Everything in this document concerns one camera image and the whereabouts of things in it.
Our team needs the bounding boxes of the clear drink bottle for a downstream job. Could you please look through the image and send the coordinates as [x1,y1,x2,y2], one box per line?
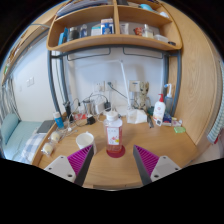
[103,110,124,155]

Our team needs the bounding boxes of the blue small bottle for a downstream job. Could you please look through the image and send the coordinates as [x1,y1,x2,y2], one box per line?
[53,111,65,130]

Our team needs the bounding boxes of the black power adapter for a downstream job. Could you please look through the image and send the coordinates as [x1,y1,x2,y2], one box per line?
[85,114,96,126]

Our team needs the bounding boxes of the grey metal bunk frame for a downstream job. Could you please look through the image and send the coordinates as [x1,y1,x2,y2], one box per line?
[46,49,183,118]

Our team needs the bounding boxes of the striped hanging towel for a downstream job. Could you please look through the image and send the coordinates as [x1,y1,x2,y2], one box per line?
[207,61,224,144]

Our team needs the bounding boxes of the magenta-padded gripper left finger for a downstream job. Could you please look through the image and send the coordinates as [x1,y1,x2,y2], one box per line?
[43,144,95,187]

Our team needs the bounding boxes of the white wall socket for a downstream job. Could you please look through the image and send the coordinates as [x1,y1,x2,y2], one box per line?
[93,81,106,93]

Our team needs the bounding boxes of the blue checked blanket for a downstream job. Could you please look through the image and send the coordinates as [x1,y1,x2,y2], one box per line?
[20,133,46,164]

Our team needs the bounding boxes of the teal pillow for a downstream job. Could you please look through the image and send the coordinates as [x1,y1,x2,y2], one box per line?
[0,113,20,145]

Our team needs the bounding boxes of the white tissue pack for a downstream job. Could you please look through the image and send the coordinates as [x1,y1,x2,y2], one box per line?
[125,108,148,125]

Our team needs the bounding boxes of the wooden tree figurine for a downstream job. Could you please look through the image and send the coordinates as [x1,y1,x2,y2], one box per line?
[138,81,151,111]

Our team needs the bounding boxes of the light blue mattress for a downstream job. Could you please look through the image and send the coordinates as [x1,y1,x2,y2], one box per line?
[1,119,44,163]

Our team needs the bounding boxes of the wooden wall shelf unit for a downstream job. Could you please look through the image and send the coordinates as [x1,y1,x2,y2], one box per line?
[46,0,184,53]

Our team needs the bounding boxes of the dark grey laptop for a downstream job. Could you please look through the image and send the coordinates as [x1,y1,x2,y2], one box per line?
[36,119,56,134]

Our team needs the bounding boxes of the small green box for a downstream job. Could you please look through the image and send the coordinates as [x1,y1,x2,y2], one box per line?
[173,125,187,134]

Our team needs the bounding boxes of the wrapped round bun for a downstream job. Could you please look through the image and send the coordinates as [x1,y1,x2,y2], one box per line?
[49,130,62,144]
[41,142,55,157]

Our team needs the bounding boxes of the black slim bottle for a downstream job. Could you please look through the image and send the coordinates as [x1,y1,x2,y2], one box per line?
[64,100,73,121]

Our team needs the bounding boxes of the steel cup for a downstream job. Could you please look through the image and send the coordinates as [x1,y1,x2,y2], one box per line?
[83,98,93,116]

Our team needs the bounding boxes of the white plastic cup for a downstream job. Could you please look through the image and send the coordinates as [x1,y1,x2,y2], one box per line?
[75,131,98,155]

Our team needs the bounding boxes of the metal bed headboard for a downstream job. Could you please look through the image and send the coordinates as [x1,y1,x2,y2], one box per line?
[0,78,18,124]

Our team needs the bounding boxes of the white desk lamp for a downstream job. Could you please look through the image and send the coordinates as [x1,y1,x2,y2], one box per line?
[74,59,133,109]

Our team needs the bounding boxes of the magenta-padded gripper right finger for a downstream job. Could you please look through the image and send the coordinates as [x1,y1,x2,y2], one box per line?
[132,144,182,187]

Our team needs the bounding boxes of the white pump lotion bottle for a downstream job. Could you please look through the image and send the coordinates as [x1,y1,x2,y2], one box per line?
[152,93,167,127]

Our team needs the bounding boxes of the flat round red coaster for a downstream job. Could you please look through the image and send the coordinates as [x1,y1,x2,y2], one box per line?
[105,144,126,159]

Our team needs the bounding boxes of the long wooden wall shelf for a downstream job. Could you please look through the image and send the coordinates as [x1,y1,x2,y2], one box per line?
[1,23,51,84]

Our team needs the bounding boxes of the clear spray bottle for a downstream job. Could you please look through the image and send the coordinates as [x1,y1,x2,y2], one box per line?
[163,83,175,116]

